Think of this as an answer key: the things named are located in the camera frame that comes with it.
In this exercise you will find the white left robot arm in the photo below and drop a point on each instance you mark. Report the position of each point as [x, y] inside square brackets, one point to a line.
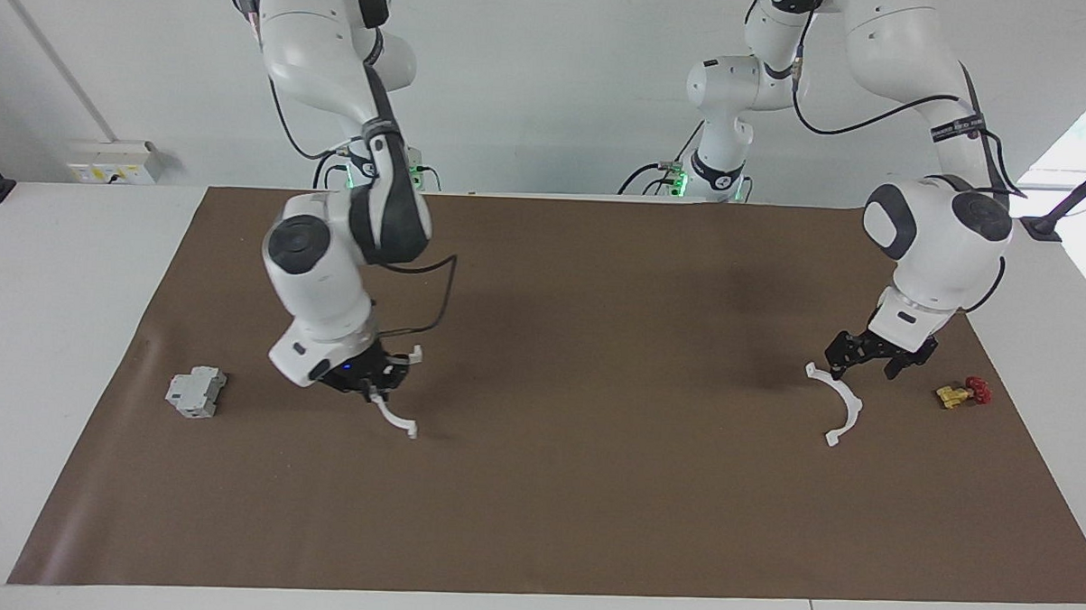
[942, 256]

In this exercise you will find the white wall socket box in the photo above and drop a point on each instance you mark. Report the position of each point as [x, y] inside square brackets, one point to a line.
[114, 162]

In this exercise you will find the grey circuit breaker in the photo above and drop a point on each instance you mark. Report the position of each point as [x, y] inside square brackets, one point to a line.
[195, 392]

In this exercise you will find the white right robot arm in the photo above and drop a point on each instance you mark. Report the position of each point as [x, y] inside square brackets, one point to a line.
[318, 279]

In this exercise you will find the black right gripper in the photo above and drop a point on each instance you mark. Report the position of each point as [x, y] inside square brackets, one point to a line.
[355, 375]

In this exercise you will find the brown table mat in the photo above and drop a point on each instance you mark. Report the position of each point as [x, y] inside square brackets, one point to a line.
[591, 487]

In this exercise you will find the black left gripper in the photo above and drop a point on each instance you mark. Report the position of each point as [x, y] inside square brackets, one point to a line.
[903, 352]

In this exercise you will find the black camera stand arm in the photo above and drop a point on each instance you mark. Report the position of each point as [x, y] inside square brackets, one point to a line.
[1042, 227]

